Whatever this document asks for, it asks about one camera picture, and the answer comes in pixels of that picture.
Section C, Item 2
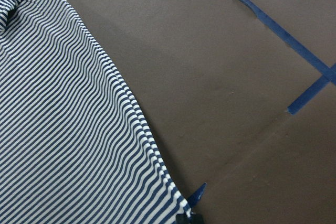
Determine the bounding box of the navy white striped polo shirt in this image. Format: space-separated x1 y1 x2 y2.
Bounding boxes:
1 0 191 223

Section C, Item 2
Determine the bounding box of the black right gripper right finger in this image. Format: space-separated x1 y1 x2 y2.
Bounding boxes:
191 212 204 224

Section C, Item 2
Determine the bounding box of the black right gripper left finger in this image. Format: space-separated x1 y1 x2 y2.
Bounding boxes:
175 214 190 224

